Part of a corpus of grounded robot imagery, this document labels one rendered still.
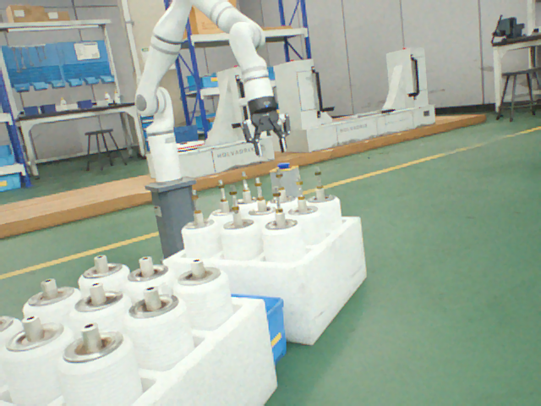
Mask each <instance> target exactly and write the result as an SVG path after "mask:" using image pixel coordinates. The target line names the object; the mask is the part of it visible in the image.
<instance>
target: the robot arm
mask: <svg viewBox="0 0 541 406"><path fill-rule="evenodd" d="M192 5H194V6H195V7H196V8H197V9H198V10H200V11H201V12H202V13H204V14H205V15H206V16H207V17H208V18H209V20H211V21H212V22H213V23H214V24H215V25H216V26H217V27H218V28H219V29H220V30H221V31H223V32H225V33H227V34H229V41H230V45H231V48H232V51H233V53H234V56H235V58H236V60H237V62H238V65H239V67H240V69H241V72H242V76H243V83H244V91H245V96H246V97H244V98H240V99H238V106H239V107H242V106H248V108H249V115H250V118H249V120H248V121H242V122H241V123H240V126H241V129H242V131H243V136H244V139H245V141H246V143H251V144H253V145H254V152H255V155H256V156H258V157H262V156H263V151H262V148H261V144H260V136H261V135H262V133H263V132H265V131H273V132H274V133H275V134H276V135H277V136H278V138H279V139H280V140H279V142H280V147H281V153H284V152H286V150H287V142H286V137H287V136H289V135H290V134H291V126H290V118H289V113H288V112H286V113H285V114H279V112H278V111H277V110H276V101H275V97H274V93H273V89H272V85H271V81H270V78H269V74H268V70H267V66H266V62H265V60H264V59H263V58H262V57H261V56H260V55H259V54H257V53H256V51H259V50H260V49H262V48H263V46H264V45H265V33H264V31H263V30H262V29H261V28H260V27H259V26H258V25H257V24H255V23H254V22H252V21H251V20H250V19H248V18H246V16H245V15H243V14H241V13H239V12H238V11H237V10H236V9H235V8H234V7H233V6H232V5H231V4H230V3H229V2H228V1H227V0H173V2H172V5H171V6H170V8H169V9H168V10H167V11H166V12H165V13H164V14H163V15H162V17H161V18H160V19H159V21H158V22H157V23H156V27H155V29H154V31H153V35H152V38H151V43H150V50H149V54H148V58H147V61H146V65H145V70H144V73H143V76H142V79H141V81H140V82H139V86H138V88H137V91H136V94H135V98H134V105H135V107H136V108H137V110H138V112H139V113H140V114H141V115H145V116H150V115H154V116H155V120H154V122H153V123H152V124H151V125H150V126H149V127H147V130H146V133H147V136H148V141H149V146H150V154H151V158H152V162H153V167H154V172H155V176H156V184H158V185H163V184H173V183H176V182H180V181H183V174H182V173H181V169H180V164H179V160H178V151H177V147H176V142H175V138H174V133H173V123H174V121H173V114H172V102H171V98H170V96H169V94H168V92H167V90H166V89H164V88H162V87H158V86H159V84H160V82H161V79H162V78H163V76H164V75H165V74H166V72H167V71H168V70H169V68H171V66H172V64H173V63H174V62H175V60H176V58H177V56H178V53H179V49H180V46H181V43H182V39H183V33H184V30H185V26H186V24H187V20H188V16H189V12H190V9H191V7H192ZM279 119H280V120H281V121H282V122H283V129H284V133H283V131H282V130H281V127H280V126H279V124H278V121H279ZM249 124H251V125H252V126H253V127H254V137H253V138H251V135H250V133H249Z"/></svg>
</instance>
